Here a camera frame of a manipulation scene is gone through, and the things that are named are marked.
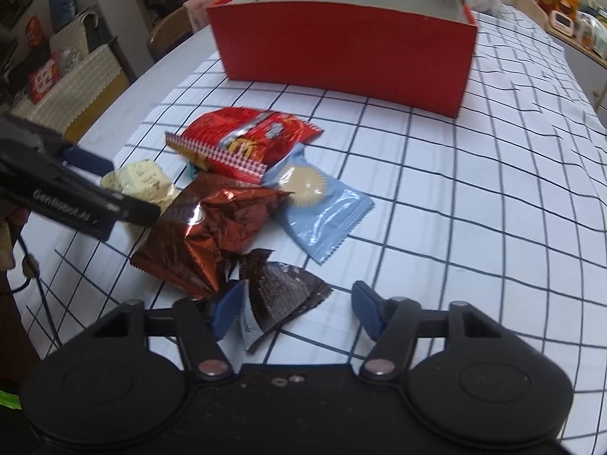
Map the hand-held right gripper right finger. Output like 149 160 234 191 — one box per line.
351 281 506 382

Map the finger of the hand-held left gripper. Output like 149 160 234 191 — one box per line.
102 188 162 227
61 144 113 177

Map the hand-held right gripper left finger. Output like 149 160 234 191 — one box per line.
92 281 245 381

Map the cream snack packet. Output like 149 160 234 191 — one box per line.
99 160 181 214

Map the dark brown snack packet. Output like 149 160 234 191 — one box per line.
226 248 333 354

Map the copper foil snack packet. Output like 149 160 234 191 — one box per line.
129 173 294 299

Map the light blue cookie packet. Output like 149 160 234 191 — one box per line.
263 144 375 264

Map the red snack packet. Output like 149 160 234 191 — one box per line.
165 107 323 185

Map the red cardboard box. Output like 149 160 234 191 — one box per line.
206 0 478 118

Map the yellow cabinet with lace cover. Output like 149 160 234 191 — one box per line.
9 42 132 144

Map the wooden chair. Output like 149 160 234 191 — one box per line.
147 7 193 62

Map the white checkered tablecloth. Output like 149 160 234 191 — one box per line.
54 0 607 455

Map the pink towel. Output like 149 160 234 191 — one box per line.
183 0 233 34

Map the white kitchen timer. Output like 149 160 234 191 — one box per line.
550 9 577 39

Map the black cable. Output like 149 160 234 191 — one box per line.
13 230 63 348

